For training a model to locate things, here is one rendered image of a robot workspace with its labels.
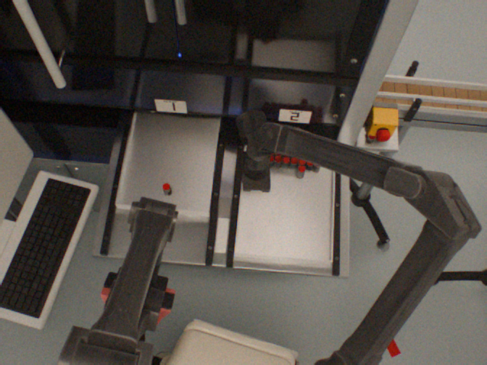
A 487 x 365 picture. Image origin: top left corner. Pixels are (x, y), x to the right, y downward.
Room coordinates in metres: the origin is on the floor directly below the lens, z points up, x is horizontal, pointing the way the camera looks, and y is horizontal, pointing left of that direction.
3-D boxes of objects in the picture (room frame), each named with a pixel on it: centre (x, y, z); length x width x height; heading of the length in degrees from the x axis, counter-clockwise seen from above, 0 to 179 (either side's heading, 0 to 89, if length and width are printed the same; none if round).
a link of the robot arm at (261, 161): (0.55, -0.03, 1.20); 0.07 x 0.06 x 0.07; 17
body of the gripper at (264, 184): (0.54, -0.04, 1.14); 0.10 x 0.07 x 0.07; 4
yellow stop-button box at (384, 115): (0.78, -0.39, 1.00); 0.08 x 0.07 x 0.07; 178
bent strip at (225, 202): (0.47, 0.04, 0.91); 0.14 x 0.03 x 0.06; 177
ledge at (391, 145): (0.82, -0.41, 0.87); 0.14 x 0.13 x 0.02; 178
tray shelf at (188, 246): (0.60, 0.04, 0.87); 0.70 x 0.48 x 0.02; 88
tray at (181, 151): (0.68, 0.20, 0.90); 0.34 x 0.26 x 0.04; 178
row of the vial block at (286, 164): (0.67, -0.14, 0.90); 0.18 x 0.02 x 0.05; 87
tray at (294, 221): (0.56, -0.13, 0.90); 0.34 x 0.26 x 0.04; 177
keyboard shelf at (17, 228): (0.43, 0.61, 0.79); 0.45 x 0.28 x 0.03; 167
